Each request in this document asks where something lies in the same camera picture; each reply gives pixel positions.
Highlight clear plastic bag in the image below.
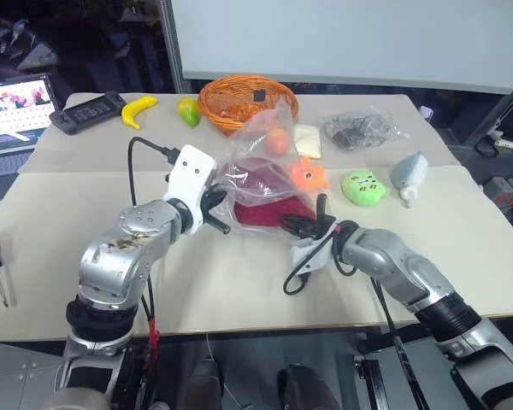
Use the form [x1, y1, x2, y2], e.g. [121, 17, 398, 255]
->
[215, 98, 327, 224]

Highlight white power strip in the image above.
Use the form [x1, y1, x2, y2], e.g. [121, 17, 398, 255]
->
[486, 129, 513, 149]

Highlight yellow toy banana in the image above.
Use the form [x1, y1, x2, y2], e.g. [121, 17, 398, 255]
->
[120, 95, 160, 131]

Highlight orange plush toy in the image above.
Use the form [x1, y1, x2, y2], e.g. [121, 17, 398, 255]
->
[290, 155, 328, 190]

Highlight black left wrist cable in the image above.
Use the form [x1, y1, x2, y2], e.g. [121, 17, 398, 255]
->
[127, 136, 181, 207]

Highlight open laptop computer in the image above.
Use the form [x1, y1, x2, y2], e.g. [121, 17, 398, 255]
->
[0, 73, 63, 204]

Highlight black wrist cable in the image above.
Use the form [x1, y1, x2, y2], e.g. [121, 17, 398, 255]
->
[281, 219, 361, 296]
[127, 136, 181, 207]

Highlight dark red cloth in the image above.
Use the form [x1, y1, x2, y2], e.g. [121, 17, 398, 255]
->
[221, 157, 318, 228]

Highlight black handheld game console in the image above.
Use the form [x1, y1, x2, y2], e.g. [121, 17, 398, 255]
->
[48, 91, 127, 136]

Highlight dark rounded shape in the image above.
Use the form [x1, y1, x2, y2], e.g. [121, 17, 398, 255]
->
[186, 357, 228, 410]
[276, 362, 339, 410]

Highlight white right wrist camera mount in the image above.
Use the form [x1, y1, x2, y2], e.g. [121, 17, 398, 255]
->
[291, 221, 339, 275]

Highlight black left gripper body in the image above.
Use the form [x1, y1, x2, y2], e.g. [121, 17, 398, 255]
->
[198, 187, 218, 226]

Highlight orange wicker basket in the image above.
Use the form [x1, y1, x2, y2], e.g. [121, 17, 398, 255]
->
[197, 74, 301, 138]

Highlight orange red toy peach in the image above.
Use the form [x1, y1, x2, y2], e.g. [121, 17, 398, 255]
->
[262, 127, 292, 156]

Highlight green plush toy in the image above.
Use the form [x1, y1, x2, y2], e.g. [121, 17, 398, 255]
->
[340, 168, 391, 208]

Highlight grey metal post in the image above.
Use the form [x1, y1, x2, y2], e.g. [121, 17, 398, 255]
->
[159, 0, 186, 94]

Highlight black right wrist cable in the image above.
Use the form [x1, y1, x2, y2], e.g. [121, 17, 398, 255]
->
[281, 219, 361, 296]

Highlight clear bag of black cables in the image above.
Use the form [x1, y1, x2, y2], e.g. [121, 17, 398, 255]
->
[321, 105, 410, 154]

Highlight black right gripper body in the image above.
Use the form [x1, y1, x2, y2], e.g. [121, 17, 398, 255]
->
[300, 215, 339, 241]

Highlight grey shark plush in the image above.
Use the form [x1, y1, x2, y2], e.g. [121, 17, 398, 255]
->
[389, 151, 429, 208]

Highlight grey red boxes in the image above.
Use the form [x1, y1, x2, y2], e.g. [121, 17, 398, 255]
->
[481, 176, 513, 207]

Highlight large white board panel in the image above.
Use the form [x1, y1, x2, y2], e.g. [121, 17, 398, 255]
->
[169, 0, 513, 96]

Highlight green yellow toy mango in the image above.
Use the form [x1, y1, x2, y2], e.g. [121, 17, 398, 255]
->
[176, 97, 203, 129]

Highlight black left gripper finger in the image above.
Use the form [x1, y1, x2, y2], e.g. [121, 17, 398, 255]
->
[207, 184, 229, 210]
[204, 214, 233, 235]

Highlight white cloth pouch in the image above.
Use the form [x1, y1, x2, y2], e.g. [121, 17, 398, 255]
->
[292, 124, 325, 161]

